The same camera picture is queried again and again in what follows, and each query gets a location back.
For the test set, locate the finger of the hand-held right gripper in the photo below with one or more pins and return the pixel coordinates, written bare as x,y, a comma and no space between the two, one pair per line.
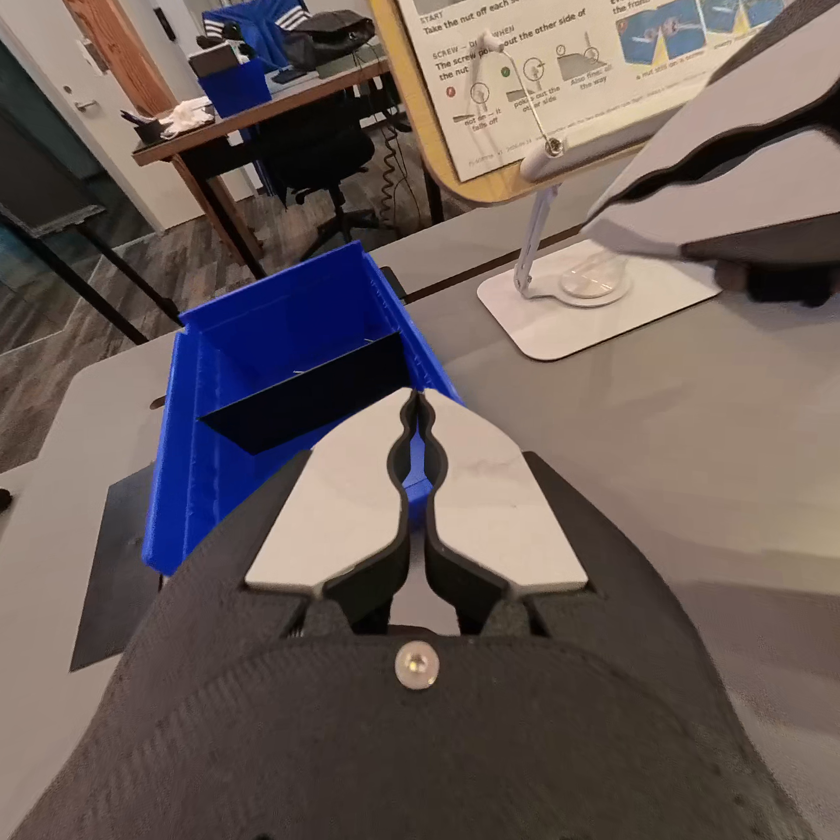
754,197
722,118

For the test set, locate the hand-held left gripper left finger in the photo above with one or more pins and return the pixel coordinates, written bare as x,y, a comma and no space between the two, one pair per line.
328,518

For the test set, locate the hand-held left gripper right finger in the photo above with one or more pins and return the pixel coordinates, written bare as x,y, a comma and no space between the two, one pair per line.
505,518

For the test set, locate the blue plastic bin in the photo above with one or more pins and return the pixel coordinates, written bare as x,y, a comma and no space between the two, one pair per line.
190,472

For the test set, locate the person's right hand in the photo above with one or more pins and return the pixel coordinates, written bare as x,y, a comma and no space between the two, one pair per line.
730,277

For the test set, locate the black bin divider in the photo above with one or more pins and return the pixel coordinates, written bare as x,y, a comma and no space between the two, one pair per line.
308,400

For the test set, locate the white board stand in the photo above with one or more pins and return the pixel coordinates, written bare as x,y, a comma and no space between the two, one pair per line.
577,328

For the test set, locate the instruction board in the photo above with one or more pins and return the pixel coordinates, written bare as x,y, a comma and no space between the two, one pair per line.
459,98

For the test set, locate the black office chair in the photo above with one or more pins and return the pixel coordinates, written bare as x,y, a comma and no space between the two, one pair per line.
315,157

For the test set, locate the wooden table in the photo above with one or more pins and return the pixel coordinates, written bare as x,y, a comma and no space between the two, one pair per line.
197,157

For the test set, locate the black bag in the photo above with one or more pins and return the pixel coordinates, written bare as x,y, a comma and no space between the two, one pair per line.
334,36

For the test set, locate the white cloth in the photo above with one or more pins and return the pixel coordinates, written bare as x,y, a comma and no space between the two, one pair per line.
187,117

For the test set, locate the black tray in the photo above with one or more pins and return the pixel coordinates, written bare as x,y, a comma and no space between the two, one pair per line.
148,128

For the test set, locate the blue storage bin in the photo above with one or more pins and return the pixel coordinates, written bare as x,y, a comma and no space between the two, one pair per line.
236,92

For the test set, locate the blue striped jacket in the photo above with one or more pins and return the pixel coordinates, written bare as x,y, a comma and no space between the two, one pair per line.
262,26

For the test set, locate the grey box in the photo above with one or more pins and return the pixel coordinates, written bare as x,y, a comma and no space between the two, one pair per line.
211,60

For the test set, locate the wooden door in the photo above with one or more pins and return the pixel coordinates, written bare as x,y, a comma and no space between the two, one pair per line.
118,46

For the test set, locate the black metal frame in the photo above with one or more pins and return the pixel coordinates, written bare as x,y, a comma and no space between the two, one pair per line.
85,249

